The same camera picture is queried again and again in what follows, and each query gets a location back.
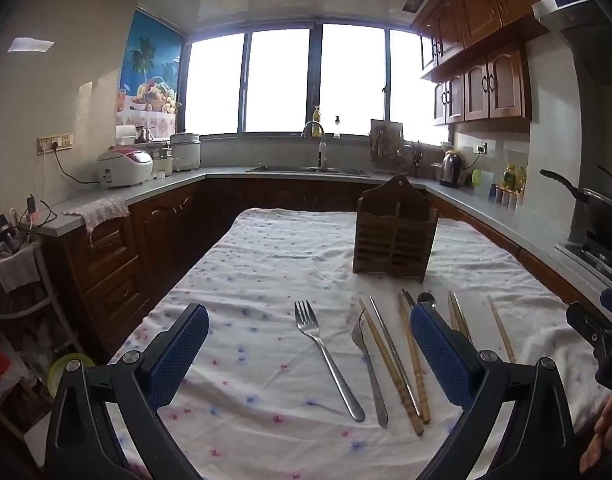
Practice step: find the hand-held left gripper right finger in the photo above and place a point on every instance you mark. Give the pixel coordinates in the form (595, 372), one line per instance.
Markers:
(443, 355)

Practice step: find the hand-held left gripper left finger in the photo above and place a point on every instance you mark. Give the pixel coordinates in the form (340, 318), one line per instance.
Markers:
(183, 350)

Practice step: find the steel fork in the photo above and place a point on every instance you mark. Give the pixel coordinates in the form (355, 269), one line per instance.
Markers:
(331, 365)

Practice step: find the wooden utensil holder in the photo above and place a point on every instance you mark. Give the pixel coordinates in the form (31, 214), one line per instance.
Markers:
(393, 230)

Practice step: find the person's right hand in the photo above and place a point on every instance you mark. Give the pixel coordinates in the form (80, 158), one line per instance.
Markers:
(601, 435)

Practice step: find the gas stove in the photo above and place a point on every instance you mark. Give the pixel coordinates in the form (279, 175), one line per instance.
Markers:
(593, 260)

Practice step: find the black wok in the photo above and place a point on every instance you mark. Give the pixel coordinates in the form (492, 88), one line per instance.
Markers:
(601, 210)

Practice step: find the wooden lower cabinets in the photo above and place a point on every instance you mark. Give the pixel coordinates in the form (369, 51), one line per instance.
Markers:
(110, 280)

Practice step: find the wooden cabinets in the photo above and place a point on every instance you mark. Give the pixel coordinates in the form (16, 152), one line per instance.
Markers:
(486, 25)
(110, 280)

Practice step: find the white floral tablecloth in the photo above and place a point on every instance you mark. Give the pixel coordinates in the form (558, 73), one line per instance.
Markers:
(266, 270)

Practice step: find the green plastic bowl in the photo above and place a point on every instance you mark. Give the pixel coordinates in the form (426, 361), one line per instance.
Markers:
(68, 370)

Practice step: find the row of spice jars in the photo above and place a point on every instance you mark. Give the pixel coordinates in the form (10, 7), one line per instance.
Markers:
(508, 199)

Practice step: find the cooking oil bottle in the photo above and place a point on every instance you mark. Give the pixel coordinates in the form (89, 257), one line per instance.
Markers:
(509, 177)
(521, 180)

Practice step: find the white storage cart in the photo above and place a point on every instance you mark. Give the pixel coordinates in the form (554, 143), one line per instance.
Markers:
(30, 305)

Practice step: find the pink knitted cloth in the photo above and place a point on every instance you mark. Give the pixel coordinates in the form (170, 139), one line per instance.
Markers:
(103, 210)

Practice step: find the grey countertop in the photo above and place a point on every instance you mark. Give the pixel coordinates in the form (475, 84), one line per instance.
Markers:
(150, 187)

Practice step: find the green plastic lid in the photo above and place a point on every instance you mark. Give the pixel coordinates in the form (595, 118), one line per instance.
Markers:
(476, 179)

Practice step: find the steel electric kettle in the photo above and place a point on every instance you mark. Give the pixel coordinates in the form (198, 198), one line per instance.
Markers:
(451, 170)

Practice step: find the white pink rice cooker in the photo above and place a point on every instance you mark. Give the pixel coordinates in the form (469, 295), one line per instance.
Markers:
(123, 167)

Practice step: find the white electric cooker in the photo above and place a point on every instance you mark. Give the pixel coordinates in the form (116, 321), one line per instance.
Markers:
(184, 152)

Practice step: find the steel kitchen sink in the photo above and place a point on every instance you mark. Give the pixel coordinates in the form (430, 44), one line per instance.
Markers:
(306, 170)

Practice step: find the knife rack with cutting board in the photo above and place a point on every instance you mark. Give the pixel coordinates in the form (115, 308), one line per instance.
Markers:
(386, 142)

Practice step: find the chrome kitchen faucet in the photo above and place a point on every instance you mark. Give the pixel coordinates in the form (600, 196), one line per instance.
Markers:
(322, 152)

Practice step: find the clear soap dispenser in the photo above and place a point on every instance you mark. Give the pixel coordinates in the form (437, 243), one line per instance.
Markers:
(337, 130)

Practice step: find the yellow dish soap bottle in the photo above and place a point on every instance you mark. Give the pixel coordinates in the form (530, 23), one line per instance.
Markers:
(316, 125)

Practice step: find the tropical fruit printed blind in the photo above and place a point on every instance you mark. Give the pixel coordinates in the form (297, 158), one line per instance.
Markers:
(148, 75)

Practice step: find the range hood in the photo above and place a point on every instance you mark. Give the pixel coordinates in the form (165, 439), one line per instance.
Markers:
(581, 20)

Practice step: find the kitchen window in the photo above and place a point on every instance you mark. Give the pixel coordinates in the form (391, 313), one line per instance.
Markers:
(278, 80)

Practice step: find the wooden upper cabinets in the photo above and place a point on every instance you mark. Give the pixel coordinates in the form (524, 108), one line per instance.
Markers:
(486, 25)

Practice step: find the ceiling vent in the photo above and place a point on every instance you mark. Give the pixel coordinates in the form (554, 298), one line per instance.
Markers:
(414, 2)

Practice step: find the white wall socket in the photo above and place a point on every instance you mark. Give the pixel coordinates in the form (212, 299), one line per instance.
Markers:
(480, 148)

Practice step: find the wall socket strip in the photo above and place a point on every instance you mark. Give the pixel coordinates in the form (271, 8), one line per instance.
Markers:
(54, 143)

